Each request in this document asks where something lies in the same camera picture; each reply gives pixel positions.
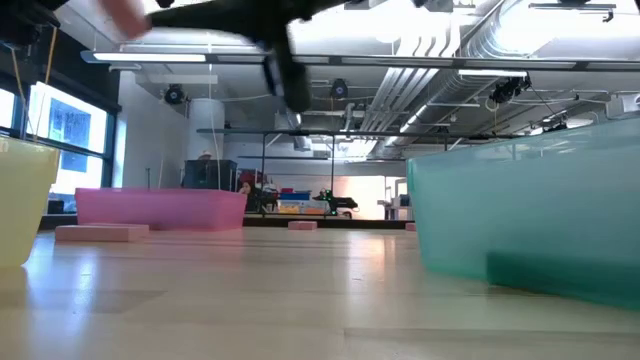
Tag black aluminium table frame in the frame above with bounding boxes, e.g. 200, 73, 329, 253
38, 213, 417, 231

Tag silver ventilation duct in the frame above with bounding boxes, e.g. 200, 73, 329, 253
389, 0, 640, 146

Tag green wooden block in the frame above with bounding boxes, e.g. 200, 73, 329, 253
487, 249, 640, 311

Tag black cabinet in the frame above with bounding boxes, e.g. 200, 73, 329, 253
182, 159, 239, 192

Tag white ceiling pipes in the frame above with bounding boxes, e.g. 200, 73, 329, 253
359, 19, 464, 134

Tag black round ceiling device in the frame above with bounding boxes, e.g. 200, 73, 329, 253
329, 78, 350, 100
163, 83, 186, 106

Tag black ceiling camera cluster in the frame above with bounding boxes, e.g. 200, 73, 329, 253
488, 74, 532, 105

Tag bright window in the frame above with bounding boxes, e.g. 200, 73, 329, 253
0, 81, 110, 197

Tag pink translucent plastic bin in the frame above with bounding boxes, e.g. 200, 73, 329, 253
74, 187, 248, 232

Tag long ceiling light rail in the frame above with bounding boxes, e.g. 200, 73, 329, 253
79, 48, 640, 70

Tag green translucent plastic bin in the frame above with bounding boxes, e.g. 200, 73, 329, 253
405, 117, 640, 312

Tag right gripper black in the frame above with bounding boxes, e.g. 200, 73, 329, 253
149, 0, 361, 114

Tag yellow storage box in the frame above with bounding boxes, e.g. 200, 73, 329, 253
278, 202, 326, 215

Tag person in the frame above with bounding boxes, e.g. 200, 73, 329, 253
237, 172, 266, 213

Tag yellow translucent plastic bin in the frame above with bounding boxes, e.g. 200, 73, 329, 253
0, 135, 61, 269

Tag ceiling light fixture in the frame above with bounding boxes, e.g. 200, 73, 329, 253
457, 68, 530, 78

